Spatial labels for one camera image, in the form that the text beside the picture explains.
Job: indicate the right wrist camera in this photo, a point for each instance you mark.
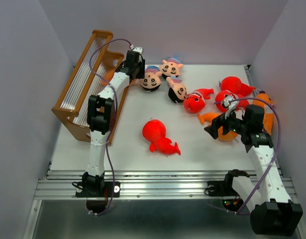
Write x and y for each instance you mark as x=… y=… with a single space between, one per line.
x=230 y=104

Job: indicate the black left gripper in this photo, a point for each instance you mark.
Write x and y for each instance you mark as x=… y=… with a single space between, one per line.
x=141 y=64

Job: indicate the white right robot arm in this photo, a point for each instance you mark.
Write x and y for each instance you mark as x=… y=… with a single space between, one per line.
x=270 y=207

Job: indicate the wooden toy shelf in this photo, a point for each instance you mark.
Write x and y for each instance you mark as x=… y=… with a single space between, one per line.
x=71 y=107

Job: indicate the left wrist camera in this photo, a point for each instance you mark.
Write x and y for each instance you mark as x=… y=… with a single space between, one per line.
x=136 y=49

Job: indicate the cartoon boy doll upper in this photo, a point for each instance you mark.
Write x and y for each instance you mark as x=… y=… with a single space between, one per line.
x=171 y=66

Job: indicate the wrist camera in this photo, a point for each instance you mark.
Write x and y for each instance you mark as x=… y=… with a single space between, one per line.
x=230 y=104
x=136 y=49

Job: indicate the aluminium frame rail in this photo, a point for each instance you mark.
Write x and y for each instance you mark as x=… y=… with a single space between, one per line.
x=138 y=185

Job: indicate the red shark plush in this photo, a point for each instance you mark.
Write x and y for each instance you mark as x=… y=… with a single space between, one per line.
x=154 y=131
x=196 y=101
x=221 y=96
x=235 y=85

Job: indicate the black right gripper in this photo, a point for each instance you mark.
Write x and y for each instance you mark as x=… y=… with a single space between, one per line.
x=212 y=129

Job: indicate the cartoon boy doll lower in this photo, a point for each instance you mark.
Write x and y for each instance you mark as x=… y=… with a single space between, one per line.
x=177 y=91

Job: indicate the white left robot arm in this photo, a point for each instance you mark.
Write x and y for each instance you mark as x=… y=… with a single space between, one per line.
x=102 y=114

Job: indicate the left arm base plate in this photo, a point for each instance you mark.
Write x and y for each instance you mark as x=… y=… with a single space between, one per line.
x=109 y=190

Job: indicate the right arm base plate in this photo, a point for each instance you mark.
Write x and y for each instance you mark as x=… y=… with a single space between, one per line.
x=218 y=189

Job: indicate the red shark plush back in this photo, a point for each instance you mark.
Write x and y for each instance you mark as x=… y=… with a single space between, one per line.
x=235 y=85

